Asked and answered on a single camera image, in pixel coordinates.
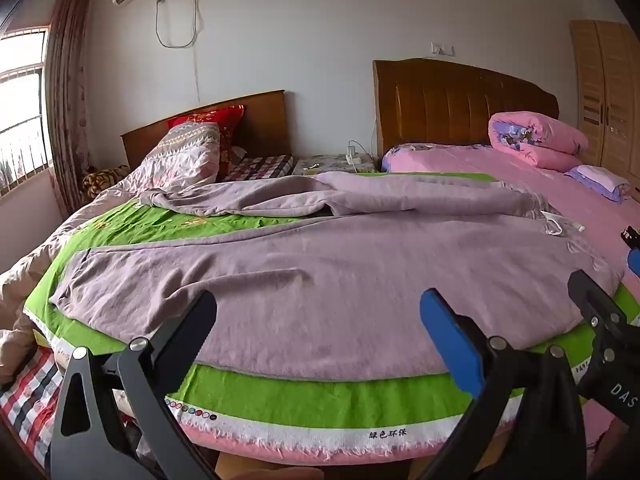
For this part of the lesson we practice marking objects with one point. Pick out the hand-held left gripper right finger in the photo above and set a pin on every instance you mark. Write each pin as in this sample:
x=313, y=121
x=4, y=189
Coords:
x=452, y=340

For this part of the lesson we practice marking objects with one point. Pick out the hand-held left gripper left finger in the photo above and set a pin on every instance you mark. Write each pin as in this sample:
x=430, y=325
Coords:
x=192, y=322

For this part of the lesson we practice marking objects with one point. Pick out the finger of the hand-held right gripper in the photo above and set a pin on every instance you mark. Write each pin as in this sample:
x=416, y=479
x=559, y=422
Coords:
x=597, y=302
x=634, y=257

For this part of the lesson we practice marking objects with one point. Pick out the light purple pants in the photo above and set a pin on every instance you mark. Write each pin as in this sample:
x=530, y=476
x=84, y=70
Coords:
x=325, y=285

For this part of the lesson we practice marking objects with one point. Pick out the folded purple cloth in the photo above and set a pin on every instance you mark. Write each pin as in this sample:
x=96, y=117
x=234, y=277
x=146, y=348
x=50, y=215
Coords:
x=600, y=182

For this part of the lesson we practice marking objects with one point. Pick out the green printed blanket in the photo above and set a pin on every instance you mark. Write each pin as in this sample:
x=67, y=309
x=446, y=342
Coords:
x=300, y=400

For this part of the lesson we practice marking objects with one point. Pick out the pink bed sheet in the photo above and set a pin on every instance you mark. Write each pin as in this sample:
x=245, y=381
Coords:
x=525, y=175

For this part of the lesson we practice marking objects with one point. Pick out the folded pink quilt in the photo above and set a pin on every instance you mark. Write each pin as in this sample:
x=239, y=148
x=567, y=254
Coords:
x=542, y=137

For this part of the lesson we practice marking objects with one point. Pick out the white pink patterned quilt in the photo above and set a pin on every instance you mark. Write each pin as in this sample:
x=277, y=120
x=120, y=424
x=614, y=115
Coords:
x=185, y=160

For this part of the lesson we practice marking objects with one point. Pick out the leopard print cushion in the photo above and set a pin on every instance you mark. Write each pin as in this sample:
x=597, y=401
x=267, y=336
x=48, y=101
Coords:
x=102, y=182

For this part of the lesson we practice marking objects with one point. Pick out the light wooden wardrobe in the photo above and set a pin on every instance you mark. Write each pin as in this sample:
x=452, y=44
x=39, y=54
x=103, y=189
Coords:
x=607, y=90

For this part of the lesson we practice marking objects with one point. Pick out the red plaid bed sheet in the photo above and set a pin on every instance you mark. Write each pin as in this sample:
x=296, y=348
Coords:
x=260, y=166

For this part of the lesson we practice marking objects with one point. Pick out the red embroidered pillow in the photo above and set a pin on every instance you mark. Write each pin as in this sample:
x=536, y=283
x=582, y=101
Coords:
x=227, y=120

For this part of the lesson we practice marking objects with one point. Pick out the cloth-covered nightstand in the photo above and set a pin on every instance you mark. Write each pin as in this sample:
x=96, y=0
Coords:
x=325, y=164

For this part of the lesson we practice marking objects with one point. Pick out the plain wooden headboard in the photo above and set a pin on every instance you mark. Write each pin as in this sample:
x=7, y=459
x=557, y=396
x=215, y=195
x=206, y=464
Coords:
x=260, y=125

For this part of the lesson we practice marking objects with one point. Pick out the floral curtain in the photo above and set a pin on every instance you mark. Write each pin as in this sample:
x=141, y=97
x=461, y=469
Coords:
x=67, y=110

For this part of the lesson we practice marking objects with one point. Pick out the barred window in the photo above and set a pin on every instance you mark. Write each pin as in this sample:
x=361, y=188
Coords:
x=22, y=110

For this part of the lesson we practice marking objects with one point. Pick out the white wall outlet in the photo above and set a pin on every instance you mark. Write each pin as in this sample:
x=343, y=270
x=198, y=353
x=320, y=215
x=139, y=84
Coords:
x=443, y=49

